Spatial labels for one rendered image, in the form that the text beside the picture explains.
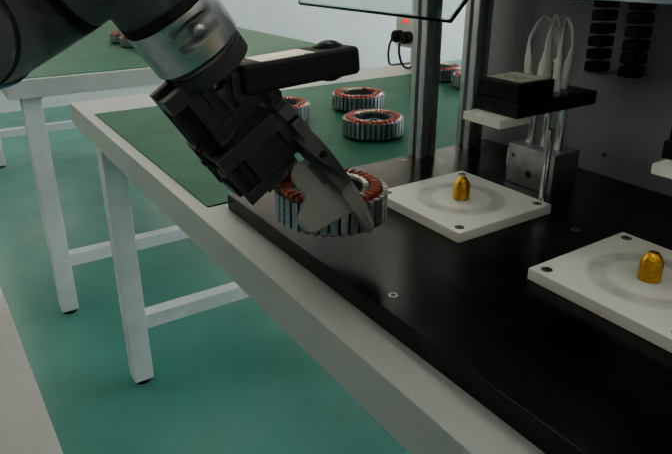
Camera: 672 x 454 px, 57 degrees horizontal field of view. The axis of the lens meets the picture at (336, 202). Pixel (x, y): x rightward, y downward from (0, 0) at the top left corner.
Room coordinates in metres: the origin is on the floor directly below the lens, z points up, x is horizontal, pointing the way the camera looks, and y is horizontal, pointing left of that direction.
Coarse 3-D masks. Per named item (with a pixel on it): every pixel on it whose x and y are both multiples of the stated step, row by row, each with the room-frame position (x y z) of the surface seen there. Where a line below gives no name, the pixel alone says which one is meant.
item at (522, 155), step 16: (512, 144) 0.79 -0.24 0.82; (528, 144) 0.78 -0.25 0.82; (512, 160) 0.78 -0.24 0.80; (528, 160) 0.76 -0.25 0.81; (560, 160) 0.74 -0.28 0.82; (576, 160) 0.75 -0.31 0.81; (512, 176) 0.78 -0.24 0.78; (528, 176) 0.76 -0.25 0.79; (560, 176) 0.74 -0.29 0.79; (560, 192) 0.74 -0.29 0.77
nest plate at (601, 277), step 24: (600, 240) 0.57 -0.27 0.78; (624, 240) 0.57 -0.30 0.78; (552, 264) 0.52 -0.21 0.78; (576, 264) 0.52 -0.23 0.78; (600, 264) 0.52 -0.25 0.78; (624, 264) 0.52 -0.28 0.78; (552, 288) 0.49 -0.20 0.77; (576, 288) 0.48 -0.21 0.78; (600, 288) 0.48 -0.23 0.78; (624, 288) 0.48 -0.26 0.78; (648, 288) 0.48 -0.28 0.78; (600, 312) 0.45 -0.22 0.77; (624, 312) 0.44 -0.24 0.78; (648, 312) 0.44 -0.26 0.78; (648, 336) 0.41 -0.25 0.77
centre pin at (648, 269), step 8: (648, 256) 0.49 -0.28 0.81; (656, 256) 0.49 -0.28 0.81; (640, 264) 0.49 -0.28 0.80; (648, 264) 0.49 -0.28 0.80; (656, 264) 0.48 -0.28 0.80; (640, 272) 0.49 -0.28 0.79; (648, 272) 0.49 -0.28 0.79; (656, 272) 0.48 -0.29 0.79; (640, 280) 0.49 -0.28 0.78; (648, 280) 0.48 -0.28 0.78; (656, 280) 0.48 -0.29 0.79
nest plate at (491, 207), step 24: (408, 192) 0.71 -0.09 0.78; (432, 192) 0.71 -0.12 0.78; (480, 192) 0.71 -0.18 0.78; (504, 192) 0.71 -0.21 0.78; (408, 216) 0.66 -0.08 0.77; (432, 216) 0.64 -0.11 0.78; (456, 216) 0.64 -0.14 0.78; (480, 216) 0.64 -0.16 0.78; (504, 216) 0.64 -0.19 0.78; (528, 216) 0.65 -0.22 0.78; (456, 240) 0.59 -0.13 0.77
